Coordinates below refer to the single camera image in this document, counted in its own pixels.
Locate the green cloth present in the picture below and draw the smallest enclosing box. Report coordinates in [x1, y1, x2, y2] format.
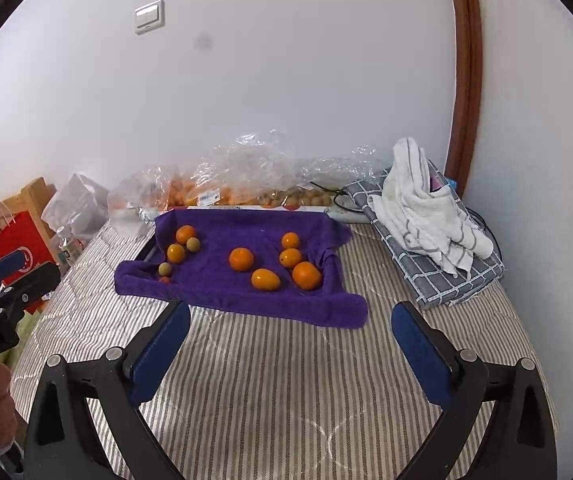
[10, 305, 42, 356]

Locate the black cable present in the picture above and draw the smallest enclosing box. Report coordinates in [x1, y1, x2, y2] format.
[309, 181, 367, 213]

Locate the clear plastic bottle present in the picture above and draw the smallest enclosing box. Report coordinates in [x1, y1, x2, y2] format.
[56, 227, 84, 266]

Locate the red paper bag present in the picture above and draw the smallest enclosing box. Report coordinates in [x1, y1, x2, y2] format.
[0, 210, 60, 301]

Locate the clear plastic bag of oranges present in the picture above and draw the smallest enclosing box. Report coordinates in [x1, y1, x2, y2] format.
[108, 132, 297, 238]

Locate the brown wooden door frame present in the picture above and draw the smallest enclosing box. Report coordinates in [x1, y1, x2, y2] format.
[445, 0, 483, 196]

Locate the pink packet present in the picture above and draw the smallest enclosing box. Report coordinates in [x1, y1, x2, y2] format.
[429, 170, 459, 193]

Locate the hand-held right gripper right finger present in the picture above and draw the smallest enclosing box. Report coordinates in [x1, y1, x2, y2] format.
[390, 301, 559, 480]

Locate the white light switch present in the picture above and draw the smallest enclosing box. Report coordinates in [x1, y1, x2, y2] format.
[134, 0, 166, 36]

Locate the oval mandarin orange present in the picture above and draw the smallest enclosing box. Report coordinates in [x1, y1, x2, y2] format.
[251, 268, 282, 292]

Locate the white striped towel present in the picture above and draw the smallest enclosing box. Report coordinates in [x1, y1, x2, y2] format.
[369, 137, 494, 276]

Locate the clear plastic bag of longans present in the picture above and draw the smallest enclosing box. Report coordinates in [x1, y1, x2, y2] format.
[256, 145, 392, 211]

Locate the white plastic bag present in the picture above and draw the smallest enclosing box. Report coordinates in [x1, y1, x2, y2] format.
[41, 174, 111, 241]

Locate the purple towel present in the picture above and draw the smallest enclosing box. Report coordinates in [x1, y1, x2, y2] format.
[114, 208, 369, 330]

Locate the striped bed quilt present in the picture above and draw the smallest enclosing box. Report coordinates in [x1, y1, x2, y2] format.
[9, 210, 559, 480]

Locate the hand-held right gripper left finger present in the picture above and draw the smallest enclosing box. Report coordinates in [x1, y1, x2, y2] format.
[24, 300, 192, 480]

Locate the large mandarin orange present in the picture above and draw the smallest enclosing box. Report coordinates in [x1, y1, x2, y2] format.
[292, 261, 323, 291]

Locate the grey checked cloth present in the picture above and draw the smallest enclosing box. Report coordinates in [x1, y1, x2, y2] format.
[342, 160, 506, 309]

